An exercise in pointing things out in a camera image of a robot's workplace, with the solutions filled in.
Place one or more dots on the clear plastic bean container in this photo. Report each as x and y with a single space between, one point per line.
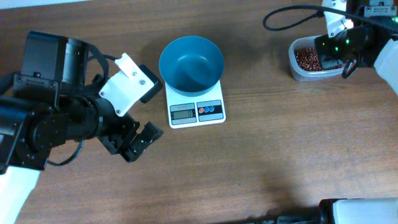
302 75

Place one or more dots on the blue plastic bowl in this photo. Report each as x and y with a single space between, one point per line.
191 65

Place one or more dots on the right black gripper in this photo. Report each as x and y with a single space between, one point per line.
325 50

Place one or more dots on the white digital kitchen scale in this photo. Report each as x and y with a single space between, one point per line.
187 110

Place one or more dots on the red beans pile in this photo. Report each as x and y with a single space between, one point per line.
308 60

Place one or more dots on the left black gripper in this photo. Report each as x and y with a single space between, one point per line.
121 134

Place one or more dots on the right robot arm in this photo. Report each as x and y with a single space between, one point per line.
365 37

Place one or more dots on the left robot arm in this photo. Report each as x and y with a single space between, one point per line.
67 90

